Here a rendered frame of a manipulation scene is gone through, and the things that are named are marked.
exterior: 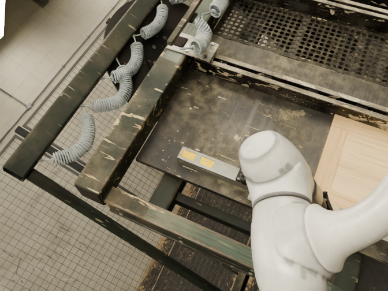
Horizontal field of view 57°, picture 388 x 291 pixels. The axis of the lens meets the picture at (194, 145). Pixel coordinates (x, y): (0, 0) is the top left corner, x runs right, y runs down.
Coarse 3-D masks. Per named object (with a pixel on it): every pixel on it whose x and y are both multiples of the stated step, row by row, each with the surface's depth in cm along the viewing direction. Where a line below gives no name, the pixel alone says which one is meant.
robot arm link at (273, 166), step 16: (256, 144) 60; (272, 144) 59; (288, 144) 60; (240, 160) 62; (256, 160) 59; (272, 160) 58; (288, 160) 59; (304, 160) 64; (256, 176) 60; (272, 176) 59; (288, 176) 59; (304, 176) 60; (256, 192) 61; (272, 192) 58; (288, 192) 58; (304, 192) 59
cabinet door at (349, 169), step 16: (336, 128) 133; (352, 128) 133; (368, 128) 133; (336, 144) 130; (352, 144) 130; (368, 144) 130; (384, 144) 129; (320, 160) 127; (336, 160) 127; (352, 160) 127; (368, 160) 127; (384, 160) 126; (320, 176) 124; (336, 176) 124; (352, 176) 124; (368, 176) 124; (384, 176) 123; (336, 192) 121; (352, 192) 121; (368, 192) 121
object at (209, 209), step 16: (352, 0) 183; (384, 80) 151; (160, 192) 128; (176, 192) 129; (192, 208) 128; (208, 208) 127; (224, 224) 127; (240, 224) 124; (352, 256) 115; (352, 272) 113; (352, 288) 111
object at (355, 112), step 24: (168, 48) 145; (216, 48) 143; (216, 72) 147; (240, 72) 141; (264, 72) 141; (288, 96) 140; (312, 96) 134; (336, 96) 134; (360, 120) 134; (384, 120) 128
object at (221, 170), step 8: (192, 152) 128; (184, 160) 126; (216, 160) 126; (192, 168) 129; (200, 168) 126; (208, 168) 124; (216, 168) 124; (224, 168) 124; (232, 168) 124; (216, 176) 126; (224, 176) 123; (232, 176) 123; (240, 184) 122; (336, 208) 116; (384, 240) 110
